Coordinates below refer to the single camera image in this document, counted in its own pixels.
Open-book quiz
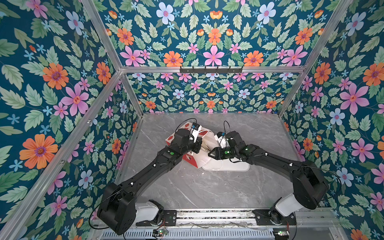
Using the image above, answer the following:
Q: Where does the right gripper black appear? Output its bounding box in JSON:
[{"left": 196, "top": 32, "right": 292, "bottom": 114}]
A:
[{"left": 207, "top": 146, "right": 238, "bottom": 161}]

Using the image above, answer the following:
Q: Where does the red white paper bag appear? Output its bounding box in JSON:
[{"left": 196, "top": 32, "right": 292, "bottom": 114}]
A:
[{"left": 161, "top": 122, "right": 219, "bottom": 169}]

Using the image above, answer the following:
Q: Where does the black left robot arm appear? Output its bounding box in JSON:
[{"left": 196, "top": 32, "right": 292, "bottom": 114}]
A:
[{"left": 97, "top": 129, "right": 203, "bottom": 235}]

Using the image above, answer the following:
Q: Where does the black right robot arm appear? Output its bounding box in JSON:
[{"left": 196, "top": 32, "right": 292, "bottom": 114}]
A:
[{"left": 208, "top": 131, "right": 329, "bottom": 222}]

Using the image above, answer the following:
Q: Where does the white rectangular tray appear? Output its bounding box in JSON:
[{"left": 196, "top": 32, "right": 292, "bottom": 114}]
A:
[{"left": 202, "top": 160, "right": 250, "bottom": 172}]

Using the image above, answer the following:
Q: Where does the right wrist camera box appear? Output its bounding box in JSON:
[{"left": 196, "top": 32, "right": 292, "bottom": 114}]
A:
[{"left": 215, "top": 132, "right": 228, "bottom": 149}]

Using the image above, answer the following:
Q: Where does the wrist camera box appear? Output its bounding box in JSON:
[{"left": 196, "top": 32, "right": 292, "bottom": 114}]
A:
[
  {"left": 191, "top": 123, "right": 202, "bottom": 143},
  {"left": 215, "top": 132, "right": 228, "bottom": 149}
]

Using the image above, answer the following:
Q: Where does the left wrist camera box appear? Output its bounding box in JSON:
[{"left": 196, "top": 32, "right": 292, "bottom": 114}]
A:
[{"left": 191, "top": 123, "right": 202, "bottom": 143}]

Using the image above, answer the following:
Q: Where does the black hook rail on wall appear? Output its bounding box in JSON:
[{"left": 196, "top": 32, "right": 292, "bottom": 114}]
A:
[{"left": 180, "top": 66, "right": 243, "bottom": 75}]

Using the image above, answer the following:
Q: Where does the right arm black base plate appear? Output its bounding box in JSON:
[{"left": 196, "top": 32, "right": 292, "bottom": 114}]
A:
[{"left": 252, "top": 209, "right": 297, "bottom": 226}]

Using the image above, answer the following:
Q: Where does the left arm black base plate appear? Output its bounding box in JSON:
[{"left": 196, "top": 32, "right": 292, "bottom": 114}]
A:
[{"left": 134, "top": 210, "right": 178, "bottom": 227}]

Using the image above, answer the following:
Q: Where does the aluminium frame back bar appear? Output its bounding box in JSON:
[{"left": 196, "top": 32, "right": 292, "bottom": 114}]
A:
[{"left": 120, "top": 66, "right": 304, "bottom": 74}]

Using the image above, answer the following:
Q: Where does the aluminium frame bar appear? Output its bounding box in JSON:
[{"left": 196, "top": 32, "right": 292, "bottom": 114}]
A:
[
  {"left": 120, "top": 66, "right": 304, "bottom": 74},
  {"left": 1, "top": 71, "right": 122, "bottom": 240}
]

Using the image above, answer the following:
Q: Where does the white perforated cable duct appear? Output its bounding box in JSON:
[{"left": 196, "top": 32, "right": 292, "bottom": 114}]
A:
[{"left": 101, "top": 229, "right": 275, "bottom": 240}]

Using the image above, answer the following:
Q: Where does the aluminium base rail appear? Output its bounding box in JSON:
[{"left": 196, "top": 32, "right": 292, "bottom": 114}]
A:
[{"left": 89, "top": 208, "right": 343, "bottom": 232}]

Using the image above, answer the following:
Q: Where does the aluminium frame left bar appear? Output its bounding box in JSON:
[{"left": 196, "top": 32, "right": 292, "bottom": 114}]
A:
[{"left": 1, "top": 71, "right": 122, "bottom": 240}]

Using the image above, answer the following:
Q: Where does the aluminium frame corner post left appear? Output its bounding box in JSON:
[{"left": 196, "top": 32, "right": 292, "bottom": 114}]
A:
[{"left": 82, "top": 0, "right": 143, "bottom": 119}]

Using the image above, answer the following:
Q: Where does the aluminium frame corner post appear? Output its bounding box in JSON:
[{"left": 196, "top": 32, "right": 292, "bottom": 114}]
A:
[
  {"left": 278, "top": 0, "right": 353, "bottom": 119},
  {"left": 82, "top": 0, "right": 143, "bottom": 119}
]

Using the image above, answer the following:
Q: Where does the aluminium frame corner post right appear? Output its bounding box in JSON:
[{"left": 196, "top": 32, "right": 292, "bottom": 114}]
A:
[{"left": 278, "top": 0, "right": 353, "bottom": 119}]

